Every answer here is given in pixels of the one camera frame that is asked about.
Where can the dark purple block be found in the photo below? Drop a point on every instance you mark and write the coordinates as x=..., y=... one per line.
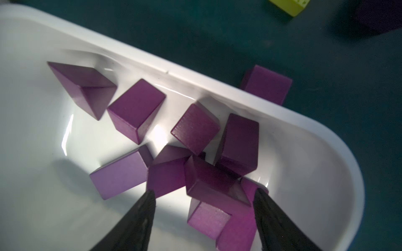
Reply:
x=166, y=173

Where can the small purple cube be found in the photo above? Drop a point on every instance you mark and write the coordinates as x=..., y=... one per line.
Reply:
x=239, y=232
x=196, y=128

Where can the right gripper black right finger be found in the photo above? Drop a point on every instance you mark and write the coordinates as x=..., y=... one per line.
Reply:
x=276, y=230

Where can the lime green tall brick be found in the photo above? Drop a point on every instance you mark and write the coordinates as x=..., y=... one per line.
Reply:
x=291, y=7

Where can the white plastic storage bin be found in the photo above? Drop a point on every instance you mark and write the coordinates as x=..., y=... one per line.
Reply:
x=49, y=146

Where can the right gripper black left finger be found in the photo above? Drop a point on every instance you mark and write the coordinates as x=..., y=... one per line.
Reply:
x=132, y=232

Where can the purple arch block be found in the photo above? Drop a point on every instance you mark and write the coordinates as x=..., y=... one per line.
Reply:
x=238, y=150

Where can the purple brick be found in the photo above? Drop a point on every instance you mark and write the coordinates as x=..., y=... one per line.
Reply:
x=122, y=174
x=212, y=186
x=135, y=110
x=88, y=88

